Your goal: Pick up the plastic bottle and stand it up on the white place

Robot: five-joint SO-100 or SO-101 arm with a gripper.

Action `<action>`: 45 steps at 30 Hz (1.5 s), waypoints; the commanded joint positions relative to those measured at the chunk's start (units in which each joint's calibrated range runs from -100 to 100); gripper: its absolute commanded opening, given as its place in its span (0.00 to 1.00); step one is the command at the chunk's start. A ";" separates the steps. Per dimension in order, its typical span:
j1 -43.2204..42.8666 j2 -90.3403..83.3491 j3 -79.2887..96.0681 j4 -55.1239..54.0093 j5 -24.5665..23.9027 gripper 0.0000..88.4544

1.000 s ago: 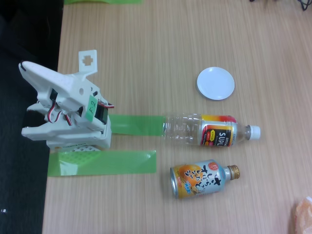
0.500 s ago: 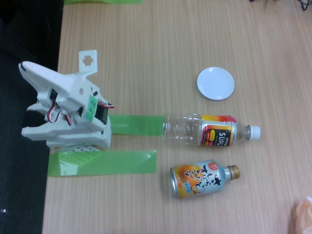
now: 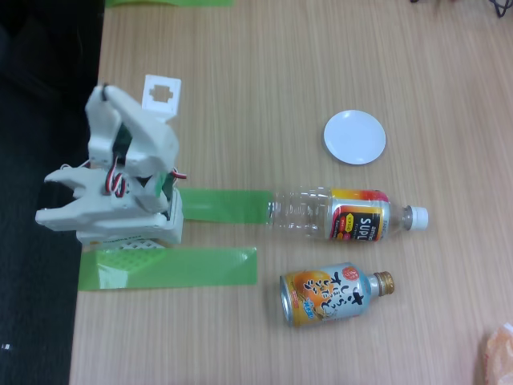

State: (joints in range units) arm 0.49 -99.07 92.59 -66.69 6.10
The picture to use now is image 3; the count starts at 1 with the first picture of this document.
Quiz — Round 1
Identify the orange translucent plastic bag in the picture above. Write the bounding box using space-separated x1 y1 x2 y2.
476 322 513 385

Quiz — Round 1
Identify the black cable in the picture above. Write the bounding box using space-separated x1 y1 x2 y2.
487 0 513 19

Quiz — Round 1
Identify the orange drink aluminium bottle can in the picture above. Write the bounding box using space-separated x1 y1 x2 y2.
279 262 396 328

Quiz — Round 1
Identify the short green tape strip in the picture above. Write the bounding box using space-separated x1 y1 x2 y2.
180 187 273 225

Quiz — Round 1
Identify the clear plastic bottle orange label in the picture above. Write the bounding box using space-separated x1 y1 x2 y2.
266 186 430 243

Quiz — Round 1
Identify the green paper label sticker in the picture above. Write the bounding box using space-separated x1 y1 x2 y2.
153 172 172 198

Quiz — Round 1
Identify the green tape at table edge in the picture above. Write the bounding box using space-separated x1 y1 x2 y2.
104 0 234 8

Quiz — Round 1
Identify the white empty camera mount bracket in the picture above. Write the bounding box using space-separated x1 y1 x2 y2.
142 74 182 121

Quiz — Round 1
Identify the small white round plate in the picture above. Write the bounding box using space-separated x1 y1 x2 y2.
322 108 387 165

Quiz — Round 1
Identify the long green tape strip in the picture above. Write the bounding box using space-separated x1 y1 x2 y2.
78 247 257 290

